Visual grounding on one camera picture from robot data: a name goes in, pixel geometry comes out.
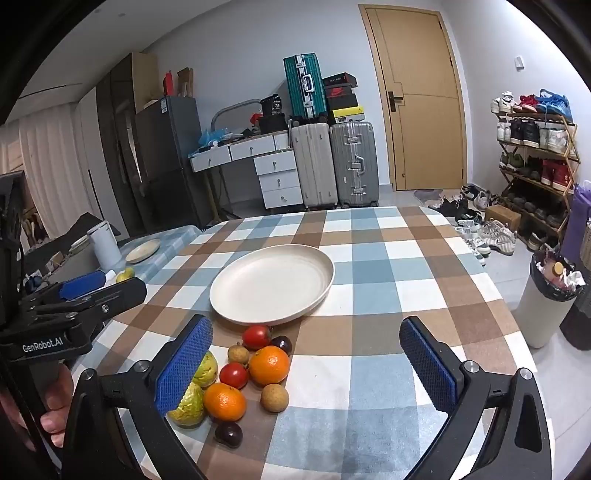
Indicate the person's left hand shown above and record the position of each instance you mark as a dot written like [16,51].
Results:
[55,415]

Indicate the flat black shoe box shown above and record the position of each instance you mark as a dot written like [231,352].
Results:
[339,80]

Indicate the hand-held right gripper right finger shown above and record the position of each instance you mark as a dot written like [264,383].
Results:
[427,364]

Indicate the grey arched tube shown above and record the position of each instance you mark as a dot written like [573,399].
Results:
[226,108]

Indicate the tan wooden door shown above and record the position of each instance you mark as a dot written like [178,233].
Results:
[420,138]

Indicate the grey refrigerator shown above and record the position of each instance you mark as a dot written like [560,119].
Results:
[171,161]

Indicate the scattered shoes group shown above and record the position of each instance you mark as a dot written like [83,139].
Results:
[494,235]

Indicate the yellow-green lemon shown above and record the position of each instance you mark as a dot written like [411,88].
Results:
[124,275]

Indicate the yellow-green guava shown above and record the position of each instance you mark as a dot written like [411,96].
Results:
[207,369]
[187,408]

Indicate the silver suitcase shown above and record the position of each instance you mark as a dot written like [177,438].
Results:
[353,161]

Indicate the orange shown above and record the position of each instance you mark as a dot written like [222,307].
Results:
[269,364]
[225,401]

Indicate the small cream plate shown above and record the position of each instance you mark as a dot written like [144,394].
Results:
[143,251]

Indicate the wooden shoe rack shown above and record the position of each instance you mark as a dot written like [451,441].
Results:
[572,157]
[531,131]

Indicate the black storage box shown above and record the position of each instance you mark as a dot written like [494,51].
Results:
[272,124]

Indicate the red tomato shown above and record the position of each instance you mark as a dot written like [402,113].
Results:
[256,337]
[234,374]

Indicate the red and black shoe box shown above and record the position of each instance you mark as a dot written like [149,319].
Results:
[340,91]

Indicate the yellow and black shoe box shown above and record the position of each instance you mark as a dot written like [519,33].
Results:
[348,114]

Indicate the teal suitcase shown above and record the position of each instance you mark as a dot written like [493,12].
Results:
[304,85]

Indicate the blue plastic bag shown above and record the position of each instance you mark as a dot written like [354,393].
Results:
[212,136]

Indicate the dark brown wardrobe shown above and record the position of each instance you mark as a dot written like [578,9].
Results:
[124,115]

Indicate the dark purple passion fruit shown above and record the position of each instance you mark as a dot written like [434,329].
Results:
[281,344]
[228,434]

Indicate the black tub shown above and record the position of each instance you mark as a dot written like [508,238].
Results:
[272,106]

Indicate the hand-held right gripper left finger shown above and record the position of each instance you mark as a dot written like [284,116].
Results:
[184,364]

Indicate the white curtain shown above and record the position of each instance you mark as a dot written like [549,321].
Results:
[51,170]

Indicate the brown cardboard sheet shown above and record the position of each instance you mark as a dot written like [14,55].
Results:
[185,82]

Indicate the white trash bin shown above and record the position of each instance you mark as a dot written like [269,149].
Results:
[540,314]

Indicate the cardboard box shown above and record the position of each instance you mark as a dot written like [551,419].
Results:
[503,217]

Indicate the large cream plate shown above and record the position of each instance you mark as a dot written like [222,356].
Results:
[272,281]

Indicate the white desk with drawers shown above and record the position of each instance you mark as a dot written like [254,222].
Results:
[272,170]

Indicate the purple bag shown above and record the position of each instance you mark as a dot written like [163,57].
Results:
[579,207]

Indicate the beige suitcase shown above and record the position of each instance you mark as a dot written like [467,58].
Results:
[314,166]

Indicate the plain black shoe box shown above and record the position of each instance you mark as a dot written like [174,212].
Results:
[342,102]

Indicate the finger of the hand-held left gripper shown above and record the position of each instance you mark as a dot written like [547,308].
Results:
[83,284]
[120,295]

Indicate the brown longan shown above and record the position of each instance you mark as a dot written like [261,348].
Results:
[238,354]
[274,398]

